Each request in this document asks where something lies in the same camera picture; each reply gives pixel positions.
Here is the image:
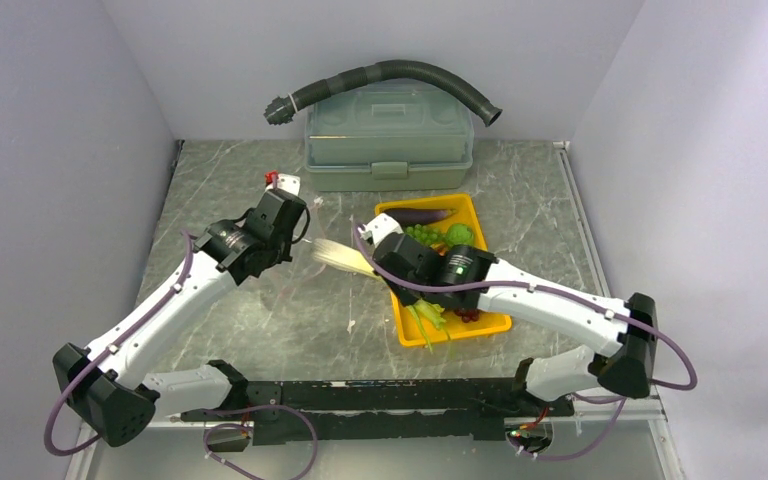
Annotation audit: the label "black corrugated hose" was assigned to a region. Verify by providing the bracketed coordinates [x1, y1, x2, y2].
[263, 59, 503, 128]

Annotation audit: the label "clear zip top bag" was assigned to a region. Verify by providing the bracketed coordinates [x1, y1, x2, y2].
[257, 193, 336, 313]

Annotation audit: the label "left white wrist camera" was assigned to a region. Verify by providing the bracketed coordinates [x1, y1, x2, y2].
[265, 171, 301, 196]

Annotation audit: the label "green toy grapes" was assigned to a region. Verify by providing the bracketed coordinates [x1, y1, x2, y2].
[404, 224, 446, 248]

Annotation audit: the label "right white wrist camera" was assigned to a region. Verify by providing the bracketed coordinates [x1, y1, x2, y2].
[358, 213, 403, 247]

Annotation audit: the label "red toy grapes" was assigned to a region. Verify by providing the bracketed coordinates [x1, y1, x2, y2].
[453, 308, 481, 323]

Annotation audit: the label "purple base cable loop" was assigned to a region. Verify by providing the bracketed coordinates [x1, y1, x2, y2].
[202, 404, 322, 480]

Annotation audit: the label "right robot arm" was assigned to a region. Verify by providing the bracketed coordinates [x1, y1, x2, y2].
[369, 233, 657, 415]

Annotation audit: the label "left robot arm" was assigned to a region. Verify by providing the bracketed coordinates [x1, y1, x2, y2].
[44, 186, 310, 456]

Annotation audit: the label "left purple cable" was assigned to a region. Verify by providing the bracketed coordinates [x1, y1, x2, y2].
[43, 230, 198, 458]

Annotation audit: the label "purple toy eggplant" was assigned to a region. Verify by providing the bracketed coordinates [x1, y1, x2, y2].
[382, 208, 457, 227]

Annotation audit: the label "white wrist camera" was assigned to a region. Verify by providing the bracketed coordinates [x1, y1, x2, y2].
[265, 171, 301, 196]
[358, 213, 403, 247]

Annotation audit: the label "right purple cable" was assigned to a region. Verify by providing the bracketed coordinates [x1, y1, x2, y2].
[352, 223, 699, 463]

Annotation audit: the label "grey plastic storage box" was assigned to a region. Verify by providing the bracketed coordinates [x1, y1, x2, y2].
[305, 81, 474, 192]

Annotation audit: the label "yellow plastic tray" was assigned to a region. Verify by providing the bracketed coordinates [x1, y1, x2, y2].
[374, 193, 512, 348]

